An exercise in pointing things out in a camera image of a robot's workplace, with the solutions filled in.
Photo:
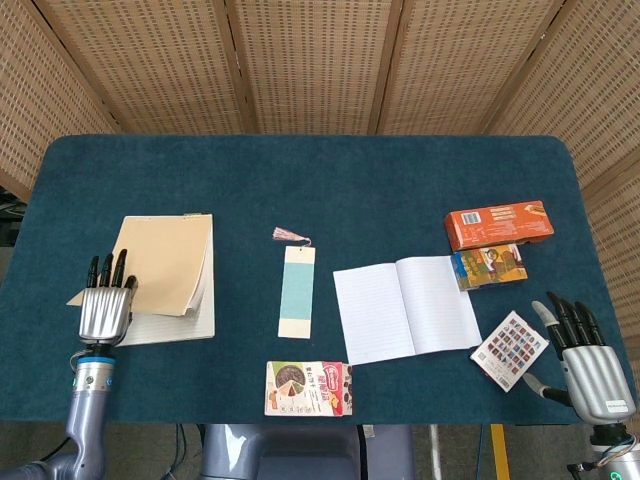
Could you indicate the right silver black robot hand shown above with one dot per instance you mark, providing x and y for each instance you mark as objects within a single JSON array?
[{"x": 597, "y": 385}]

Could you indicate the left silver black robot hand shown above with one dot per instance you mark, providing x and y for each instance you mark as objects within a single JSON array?
[{"x": 105, "y": 312}]

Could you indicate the tan cover notebook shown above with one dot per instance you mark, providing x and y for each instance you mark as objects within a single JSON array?
[{"x": 170, "y": 265}]

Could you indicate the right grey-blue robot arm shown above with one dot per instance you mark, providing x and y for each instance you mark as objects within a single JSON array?
[{"x": 620, "y": 460}]

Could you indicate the open lined white notebook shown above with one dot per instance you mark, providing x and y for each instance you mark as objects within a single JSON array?
[{"x": 400, "y": 310}]

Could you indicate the white box stamp pattern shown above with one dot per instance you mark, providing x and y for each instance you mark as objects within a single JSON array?
[{"x": 507, "y": 350}]

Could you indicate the blue yellow cartoon box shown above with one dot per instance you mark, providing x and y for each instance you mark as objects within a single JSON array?
[{"x": 492, "y": 267}]

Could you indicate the orange cardboard box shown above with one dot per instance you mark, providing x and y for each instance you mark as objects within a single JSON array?
[{"x": 500, "y": 225}]

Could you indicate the cream blue bookmark pink tassel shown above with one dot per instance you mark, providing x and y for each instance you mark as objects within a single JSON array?
[{"x": 297, "y": 295}]

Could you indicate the white red wafer box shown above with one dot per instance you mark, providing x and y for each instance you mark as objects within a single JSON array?
[{"x": 307, "y": 390}]

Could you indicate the grey robot torso base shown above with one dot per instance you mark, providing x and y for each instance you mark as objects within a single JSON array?
[{"x": 300, "y": 455}]

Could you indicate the teal table cloth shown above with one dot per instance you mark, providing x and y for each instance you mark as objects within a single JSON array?
[{"x": 320, "y": 180}]

